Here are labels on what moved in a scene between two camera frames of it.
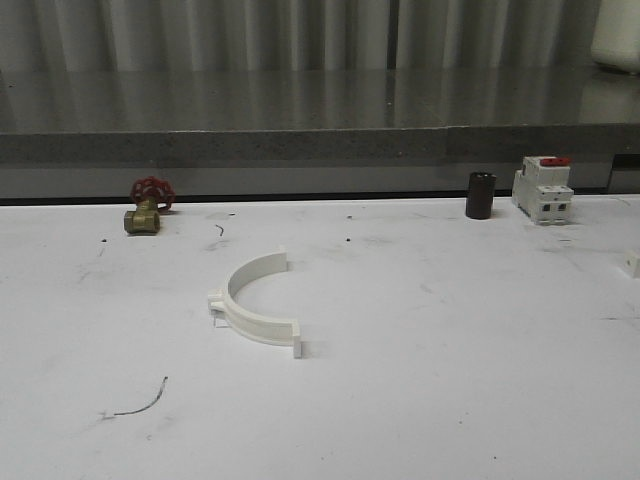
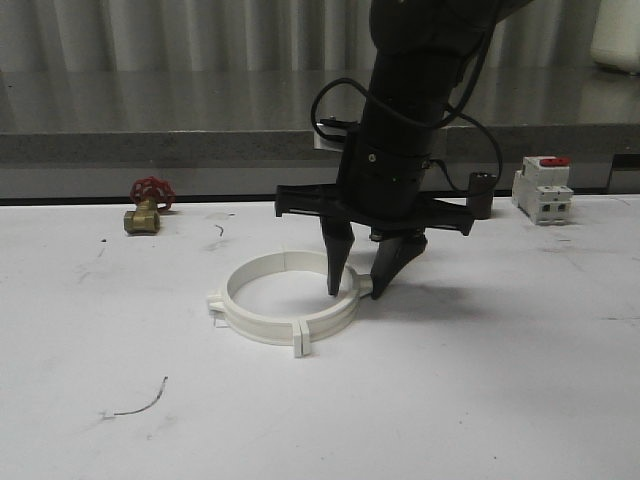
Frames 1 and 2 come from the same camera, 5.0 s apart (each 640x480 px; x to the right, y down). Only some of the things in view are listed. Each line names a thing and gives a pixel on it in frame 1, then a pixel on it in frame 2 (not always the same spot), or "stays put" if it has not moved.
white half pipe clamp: x=632 y=263 -> x=352 y=288
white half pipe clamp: x=224 y=308 stays put
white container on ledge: x=616 y=36 stays put
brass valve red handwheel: x=150 y=195 stays put
